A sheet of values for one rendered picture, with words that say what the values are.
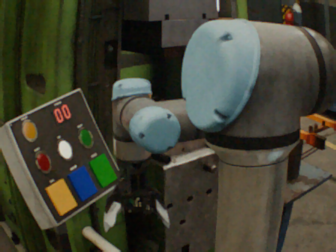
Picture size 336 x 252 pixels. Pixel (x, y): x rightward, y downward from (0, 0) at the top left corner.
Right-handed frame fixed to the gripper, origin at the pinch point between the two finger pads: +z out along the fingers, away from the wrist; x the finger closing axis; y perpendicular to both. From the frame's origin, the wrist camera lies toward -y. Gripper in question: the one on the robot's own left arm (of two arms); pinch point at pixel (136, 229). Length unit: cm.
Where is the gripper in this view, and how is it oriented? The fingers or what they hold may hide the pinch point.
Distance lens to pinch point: 109.2
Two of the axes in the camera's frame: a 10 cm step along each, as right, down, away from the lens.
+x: 9.7, -0.8, 2.3
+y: 2.4, 3.1, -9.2
